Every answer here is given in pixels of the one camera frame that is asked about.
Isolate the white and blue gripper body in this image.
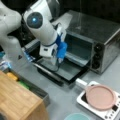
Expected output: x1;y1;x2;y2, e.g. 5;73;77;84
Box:
39;24;67;64

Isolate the pink pan with lid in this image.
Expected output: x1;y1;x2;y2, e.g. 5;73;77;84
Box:
76;79;117;111

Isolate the white induction cooker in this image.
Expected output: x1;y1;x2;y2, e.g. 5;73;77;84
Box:
76;79;120;120

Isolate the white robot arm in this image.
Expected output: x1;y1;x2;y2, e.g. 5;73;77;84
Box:
0;0;67;68

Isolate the silver toaster oven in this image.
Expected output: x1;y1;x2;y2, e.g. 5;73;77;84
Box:
54;9;120;75

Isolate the oven glass door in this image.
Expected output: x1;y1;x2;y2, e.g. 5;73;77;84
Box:
33;57;89;86

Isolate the wooden drawer cabinet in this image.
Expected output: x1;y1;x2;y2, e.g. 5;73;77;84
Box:
0;71;48;120

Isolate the yellow item in drawer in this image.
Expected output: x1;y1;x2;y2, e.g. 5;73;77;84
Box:
7;72;18;81

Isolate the teal bowl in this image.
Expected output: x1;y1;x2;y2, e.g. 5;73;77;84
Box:
64;113;90;120

